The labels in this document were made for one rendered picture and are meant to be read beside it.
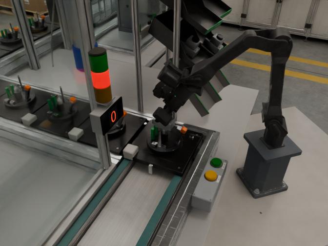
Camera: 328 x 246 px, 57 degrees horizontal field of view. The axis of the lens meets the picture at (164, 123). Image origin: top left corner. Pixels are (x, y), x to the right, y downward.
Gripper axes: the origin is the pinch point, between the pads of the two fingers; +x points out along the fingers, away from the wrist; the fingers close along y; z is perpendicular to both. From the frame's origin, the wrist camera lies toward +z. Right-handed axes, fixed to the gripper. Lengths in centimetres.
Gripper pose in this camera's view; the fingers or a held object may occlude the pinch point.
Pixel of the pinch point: (163, 112)
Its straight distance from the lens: 109.7
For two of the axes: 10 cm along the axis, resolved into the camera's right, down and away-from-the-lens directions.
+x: -5.2, 5.1, 6.8
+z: -7.5, -6.5, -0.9
